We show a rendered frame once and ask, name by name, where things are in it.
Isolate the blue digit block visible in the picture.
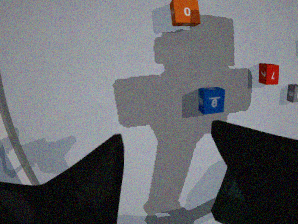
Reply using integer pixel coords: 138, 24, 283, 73
198, 87, 225, 115

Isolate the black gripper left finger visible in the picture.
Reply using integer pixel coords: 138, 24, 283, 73
0, 133, 125, 224

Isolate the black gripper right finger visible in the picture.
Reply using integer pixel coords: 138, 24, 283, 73
212, 120, 298, 224

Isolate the red block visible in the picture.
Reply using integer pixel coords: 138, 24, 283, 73
258, 63, 279, 85

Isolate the orange block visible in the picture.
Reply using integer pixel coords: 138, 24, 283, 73
170, 0, 201, 27

